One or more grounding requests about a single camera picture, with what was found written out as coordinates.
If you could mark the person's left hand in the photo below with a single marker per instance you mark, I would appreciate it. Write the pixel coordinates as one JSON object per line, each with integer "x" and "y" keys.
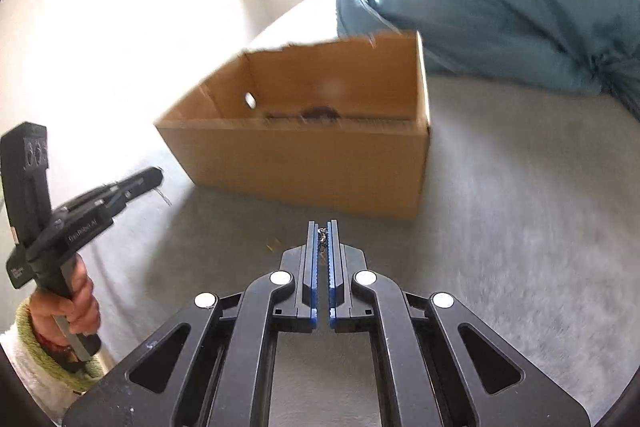
{"x": 81, "y": 311}

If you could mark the teal blue duvet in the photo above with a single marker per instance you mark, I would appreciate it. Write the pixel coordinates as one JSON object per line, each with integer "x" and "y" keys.
{"x": 587, "y": 47}

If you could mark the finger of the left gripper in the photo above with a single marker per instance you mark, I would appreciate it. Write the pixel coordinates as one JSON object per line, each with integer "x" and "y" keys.
{"x": 134, "y": 186}

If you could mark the green knitted sleeve forearm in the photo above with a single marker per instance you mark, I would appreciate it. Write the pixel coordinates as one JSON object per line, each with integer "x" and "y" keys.
{"x": 53, "y": 387}

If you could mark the brown cardboard box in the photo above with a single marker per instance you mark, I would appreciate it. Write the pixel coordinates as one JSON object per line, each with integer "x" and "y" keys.
{"x": 371, "y": 162}

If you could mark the small gold jewelry piece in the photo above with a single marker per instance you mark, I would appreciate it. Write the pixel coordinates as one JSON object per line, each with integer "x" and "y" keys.
{"x": 274, "y": 245}

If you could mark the grey bed sheet mattress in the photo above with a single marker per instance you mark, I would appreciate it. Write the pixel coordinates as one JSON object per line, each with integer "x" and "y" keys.
{"x": 529, "y": 215}

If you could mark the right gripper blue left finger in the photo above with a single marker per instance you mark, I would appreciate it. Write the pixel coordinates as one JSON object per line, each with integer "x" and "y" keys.
{"x": 211, "y": 363}

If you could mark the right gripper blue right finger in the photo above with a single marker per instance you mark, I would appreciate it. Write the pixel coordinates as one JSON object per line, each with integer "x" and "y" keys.
{"x": 436, "y": 363}

